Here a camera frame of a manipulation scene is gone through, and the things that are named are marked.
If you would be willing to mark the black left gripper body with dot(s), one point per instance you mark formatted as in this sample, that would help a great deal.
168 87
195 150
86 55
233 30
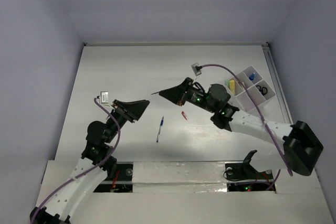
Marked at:
119 117

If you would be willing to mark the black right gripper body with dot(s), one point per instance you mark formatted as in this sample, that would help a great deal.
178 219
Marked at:
189 94

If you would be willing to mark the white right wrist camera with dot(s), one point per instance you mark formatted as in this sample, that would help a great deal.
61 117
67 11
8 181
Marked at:
196 69

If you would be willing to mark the blue gel pen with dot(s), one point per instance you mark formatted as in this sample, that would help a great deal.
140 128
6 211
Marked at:
160 129

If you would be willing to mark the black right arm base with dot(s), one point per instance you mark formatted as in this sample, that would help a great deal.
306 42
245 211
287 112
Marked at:
239 171

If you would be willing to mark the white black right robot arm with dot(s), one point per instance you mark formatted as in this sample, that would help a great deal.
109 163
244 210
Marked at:
297 146

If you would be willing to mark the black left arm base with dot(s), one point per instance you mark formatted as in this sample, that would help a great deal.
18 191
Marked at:
123 175

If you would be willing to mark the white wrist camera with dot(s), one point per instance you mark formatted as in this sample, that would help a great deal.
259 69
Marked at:
103 97
196 69

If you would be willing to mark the white divided organizer box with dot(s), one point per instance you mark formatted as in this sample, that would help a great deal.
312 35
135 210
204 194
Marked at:
244 98

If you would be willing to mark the yellow highlighter pen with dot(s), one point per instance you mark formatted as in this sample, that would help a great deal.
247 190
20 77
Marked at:
232 86

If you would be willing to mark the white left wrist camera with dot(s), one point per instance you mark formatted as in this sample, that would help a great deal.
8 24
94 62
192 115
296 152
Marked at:
103 97

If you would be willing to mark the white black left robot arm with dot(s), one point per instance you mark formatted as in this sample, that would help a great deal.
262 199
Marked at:
95 164

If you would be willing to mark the black handled scissors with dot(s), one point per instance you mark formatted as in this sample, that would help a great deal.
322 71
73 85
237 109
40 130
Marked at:
263 90

